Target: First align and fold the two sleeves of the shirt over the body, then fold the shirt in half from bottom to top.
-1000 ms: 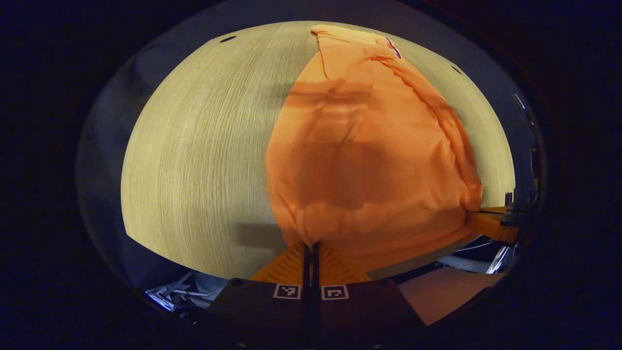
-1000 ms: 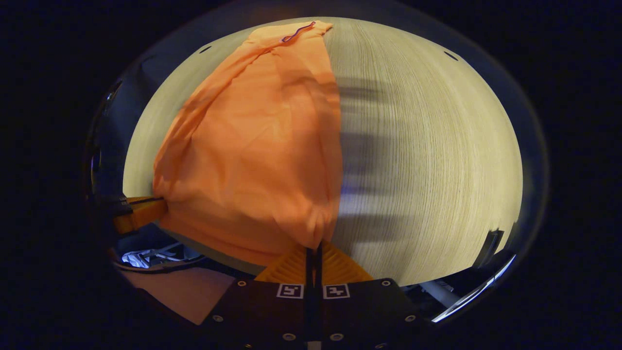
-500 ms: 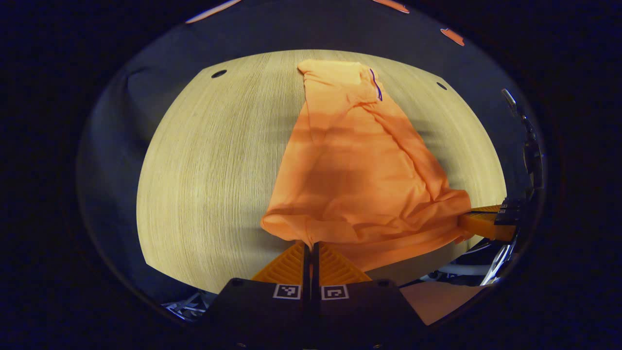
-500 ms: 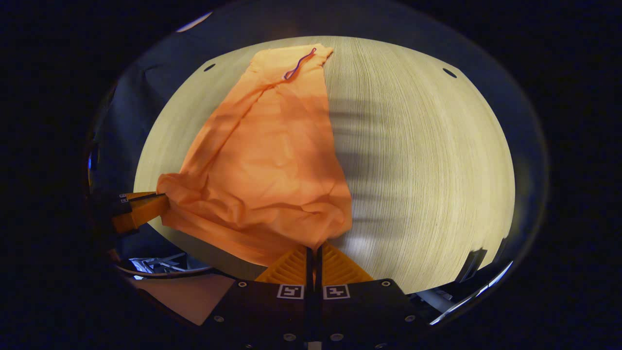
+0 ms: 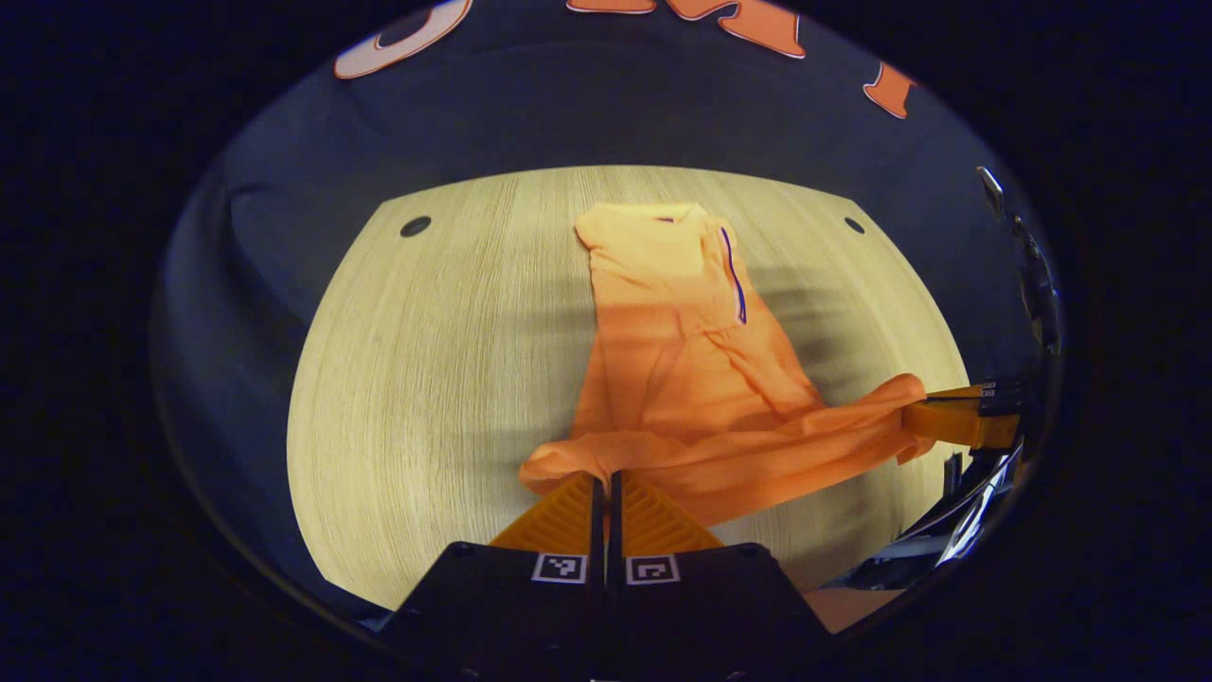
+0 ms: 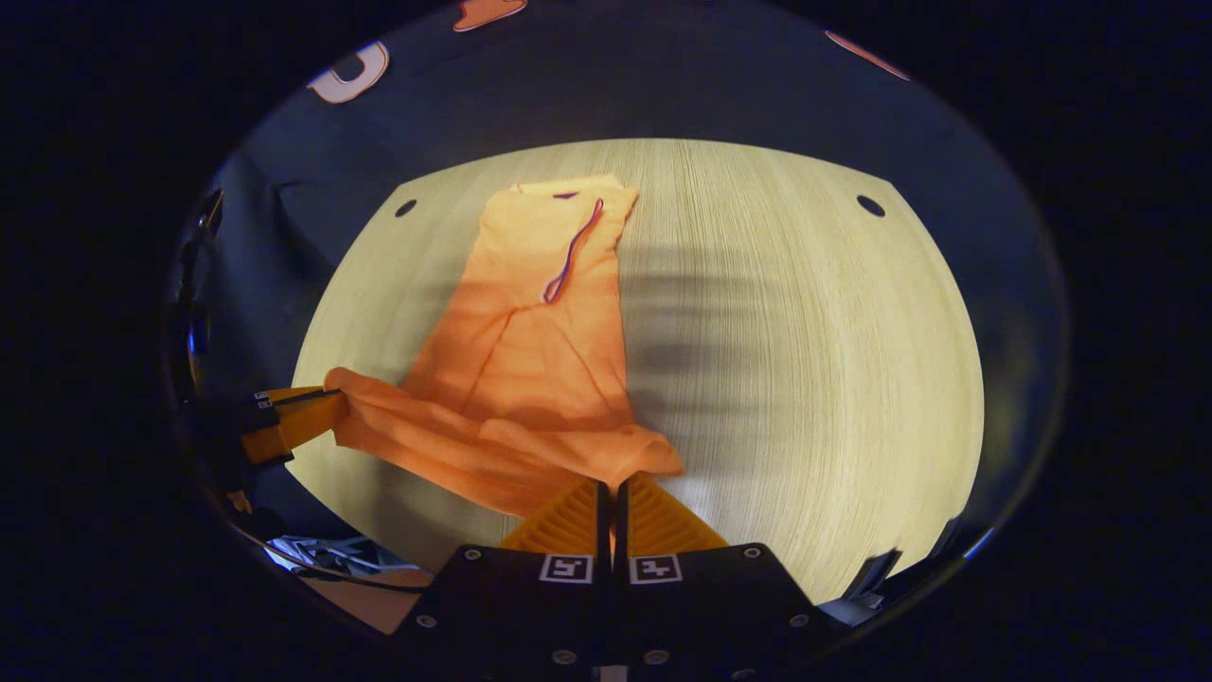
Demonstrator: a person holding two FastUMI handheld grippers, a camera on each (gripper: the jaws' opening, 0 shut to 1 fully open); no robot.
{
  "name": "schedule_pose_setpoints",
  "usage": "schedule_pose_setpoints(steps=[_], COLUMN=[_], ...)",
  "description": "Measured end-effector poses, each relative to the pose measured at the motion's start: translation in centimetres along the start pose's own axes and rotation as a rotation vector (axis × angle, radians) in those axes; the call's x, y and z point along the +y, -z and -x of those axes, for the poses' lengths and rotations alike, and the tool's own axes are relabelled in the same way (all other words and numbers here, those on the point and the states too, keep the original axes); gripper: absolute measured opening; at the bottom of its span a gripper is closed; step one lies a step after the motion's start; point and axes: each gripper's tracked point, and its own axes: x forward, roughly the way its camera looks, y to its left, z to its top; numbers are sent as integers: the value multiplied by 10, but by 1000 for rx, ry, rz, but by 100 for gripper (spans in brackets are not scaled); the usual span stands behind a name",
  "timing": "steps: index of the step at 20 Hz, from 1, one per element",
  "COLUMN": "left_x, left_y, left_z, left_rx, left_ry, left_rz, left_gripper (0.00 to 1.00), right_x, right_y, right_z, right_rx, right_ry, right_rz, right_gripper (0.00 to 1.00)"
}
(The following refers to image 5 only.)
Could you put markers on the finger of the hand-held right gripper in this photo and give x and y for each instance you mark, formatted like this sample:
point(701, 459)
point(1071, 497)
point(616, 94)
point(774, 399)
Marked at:
point(956, 421)

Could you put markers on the orange T-shirt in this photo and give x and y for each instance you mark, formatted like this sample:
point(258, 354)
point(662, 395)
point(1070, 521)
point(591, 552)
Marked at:
point(682, 379)

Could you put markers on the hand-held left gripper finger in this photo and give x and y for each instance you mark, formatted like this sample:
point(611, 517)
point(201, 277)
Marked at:
point(597, 530)
point(615, 530)

